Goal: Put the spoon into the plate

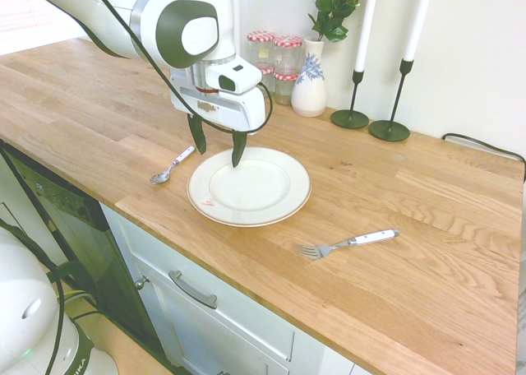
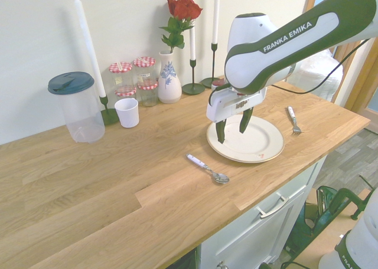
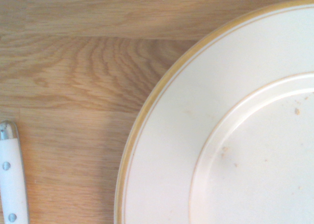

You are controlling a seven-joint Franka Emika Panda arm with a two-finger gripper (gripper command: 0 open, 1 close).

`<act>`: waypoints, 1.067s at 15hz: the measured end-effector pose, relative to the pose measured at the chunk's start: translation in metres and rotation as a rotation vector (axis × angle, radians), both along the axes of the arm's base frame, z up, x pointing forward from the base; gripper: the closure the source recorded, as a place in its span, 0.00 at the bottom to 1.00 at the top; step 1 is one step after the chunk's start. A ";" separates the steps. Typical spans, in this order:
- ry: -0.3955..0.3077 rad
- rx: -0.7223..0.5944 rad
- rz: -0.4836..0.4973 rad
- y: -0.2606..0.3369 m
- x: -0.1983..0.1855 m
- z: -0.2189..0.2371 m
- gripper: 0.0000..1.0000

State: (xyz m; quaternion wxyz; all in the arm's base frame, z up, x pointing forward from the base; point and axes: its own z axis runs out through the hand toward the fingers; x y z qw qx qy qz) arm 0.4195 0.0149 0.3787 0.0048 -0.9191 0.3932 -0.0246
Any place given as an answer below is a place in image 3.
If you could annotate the white gold-rimmed plate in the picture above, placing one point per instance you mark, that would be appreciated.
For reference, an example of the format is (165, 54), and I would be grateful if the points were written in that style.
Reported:
(220, 116)

